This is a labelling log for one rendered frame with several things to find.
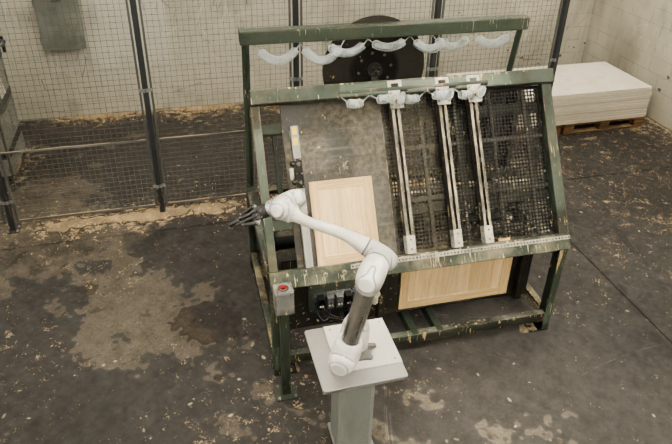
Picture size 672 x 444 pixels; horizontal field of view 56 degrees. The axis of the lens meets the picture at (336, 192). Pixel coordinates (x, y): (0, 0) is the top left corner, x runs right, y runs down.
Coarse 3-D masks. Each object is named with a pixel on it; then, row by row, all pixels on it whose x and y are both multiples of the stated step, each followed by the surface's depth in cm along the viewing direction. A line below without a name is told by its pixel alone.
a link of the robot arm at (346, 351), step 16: (368, 256) 318; (368, 272) 308; (384, 272) 312; (368, 288) 307; (352, 304) 327; (368, 304) 322; (352, 320) 329; (352, 336) 335; (336, 352) 341; (352, 352) 338; (336, 368) 340; (352, 368) 341
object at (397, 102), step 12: (396, 96) 430; (396, 108) 432; (396, 120) 437; (396, 132) 433; (396, 144) 433; (396, 156) 434; (396, 168) 436; (408, 192) 433; (408, 204) 433; (408, 216) 434; (408, 228) 436; (408, 240) 431; (408, 252) 431
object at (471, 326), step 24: (504, 192) 532; (288, 240) 482; (264, 264) 443; (288, 264) 438; (528, 264) 495; (552, 264) 479; (264, 288) 512; (384, 288) 463; (528, 288) 519; (552, 288) 481; (264, 312) 488; (336, 312) 472; (384, 312) 476; (528, 312) 494; (408, 336) 469; (432, 336) 475
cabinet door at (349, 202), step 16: (368, 176) 433; (320, 192) 426; (336, 192) 428; (352, 192) 430; (368, 192) 432; (320, 208) 425; (336, 208) 427; (352, 208) 430; (368, 208) 432; (336, 224) 427; (352, 224) 429; (368, 224) 432; (320, 240) 424; (336, 240) 427; (320, 256) 423; (336, 256) 426; (352, 256) 428
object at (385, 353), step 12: (372, 324) 394; (384, 324) 395; (336, 336) 384; (372, 336) 385; (384, 336) 385; (384, 348) 377; (396, 348) 377; (372, 360) 368; (384, 360) 368; (396, 360) 369
